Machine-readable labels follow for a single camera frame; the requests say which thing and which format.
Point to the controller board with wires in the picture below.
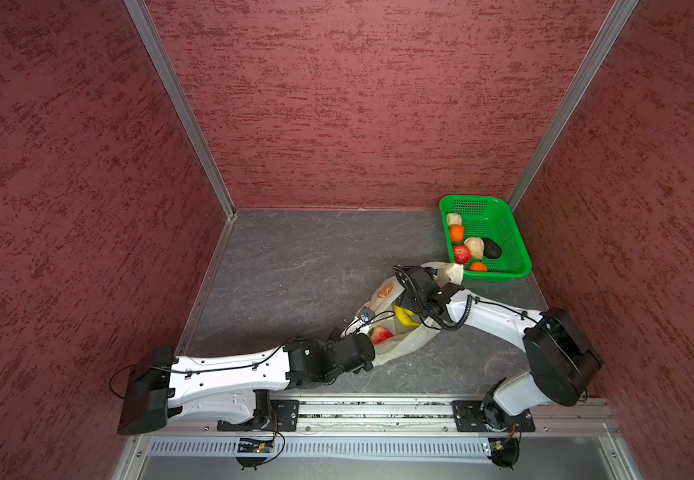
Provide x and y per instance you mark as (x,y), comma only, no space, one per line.
(505,451)
(254,447)

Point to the red white apple in bag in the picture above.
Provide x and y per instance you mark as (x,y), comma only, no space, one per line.
(380,334)

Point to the perforated cable duct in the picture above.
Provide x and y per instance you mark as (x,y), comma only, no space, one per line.
(414,448)

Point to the yellow banana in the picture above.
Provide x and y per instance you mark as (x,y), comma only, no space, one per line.
(405,317)

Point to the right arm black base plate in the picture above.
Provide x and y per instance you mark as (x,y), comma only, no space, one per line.
(473,416)

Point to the green plastic basket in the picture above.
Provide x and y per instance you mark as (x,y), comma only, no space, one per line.
(488,217)

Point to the black avocado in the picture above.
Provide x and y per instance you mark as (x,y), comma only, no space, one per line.
(491,249)

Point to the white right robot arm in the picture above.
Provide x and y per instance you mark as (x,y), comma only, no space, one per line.
(562,361)

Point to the left controller board with wires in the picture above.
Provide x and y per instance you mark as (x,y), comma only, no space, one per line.
(254,447)

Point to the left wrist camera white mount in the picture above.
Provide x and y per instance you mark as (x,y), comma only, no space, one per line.
(365,316)

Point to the round orange fruit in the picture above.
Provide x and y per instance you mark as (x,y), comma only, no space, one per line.
(456,233)

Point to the aluminium corner post left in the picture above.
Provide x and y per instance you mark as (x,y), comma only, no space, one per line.
(156,50)

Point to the right controller board with wires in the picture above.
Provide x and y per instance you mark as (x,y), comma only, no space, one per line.
(505,451)

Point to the beige round fruit in basket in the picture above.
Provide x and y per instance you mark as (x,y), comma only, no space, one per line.
(453,219)

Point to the beige round fruit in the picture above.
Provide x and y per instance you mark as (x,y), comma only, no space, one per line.
(453,219)
(476,247)

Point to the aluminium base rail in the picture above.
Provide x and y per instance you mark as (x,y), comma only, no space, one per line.
(431,415)

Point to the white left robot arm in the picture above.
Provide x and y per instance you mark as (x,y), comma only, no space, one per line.
(234,389)

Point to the orange fruit in basket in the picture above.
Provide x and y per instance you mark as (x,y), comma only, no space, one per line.
(478,267)

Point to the aluminium corner post right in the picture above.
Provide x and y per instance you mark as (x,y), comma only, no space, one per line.
(607,35)

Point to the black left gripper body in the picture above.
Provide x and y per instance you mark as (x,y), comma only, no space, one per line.
(332,375)

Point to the aluminium corner post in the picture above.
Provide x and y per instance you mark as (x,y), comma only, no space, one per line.
(607,35)
(156,50)

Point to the translucent yellow plastic bag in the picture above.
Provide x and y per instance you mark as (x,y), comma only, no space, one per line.
(405,340)

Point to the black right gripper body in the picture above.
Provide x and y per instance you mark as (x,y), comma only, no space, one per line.
(408,302)

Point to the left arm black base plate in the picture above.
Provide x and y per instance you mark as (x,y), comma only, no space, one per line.
(284,415)

